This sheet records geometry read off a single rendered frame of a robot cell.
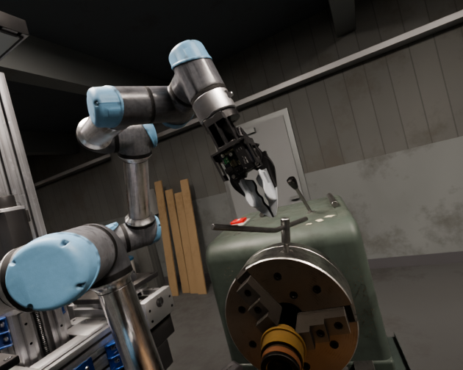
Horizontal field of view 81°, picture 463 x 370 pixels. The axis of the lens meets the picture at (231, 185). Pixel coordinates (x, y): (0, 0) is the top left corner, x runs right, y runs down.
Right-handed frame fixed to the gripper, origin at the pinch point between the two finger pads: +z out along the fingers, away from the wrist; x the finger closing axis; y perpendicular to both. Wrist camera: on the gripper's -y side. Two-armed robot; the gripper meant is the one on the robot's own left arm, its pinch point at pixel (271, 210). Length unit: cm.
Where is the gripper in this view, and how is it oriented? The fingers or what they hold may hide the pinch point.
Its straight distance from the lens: 52.9
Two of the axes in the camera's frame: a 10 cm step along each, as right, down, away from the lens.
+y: -3.1, 0.9, -9.5
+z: 4.6, 8.9, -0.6
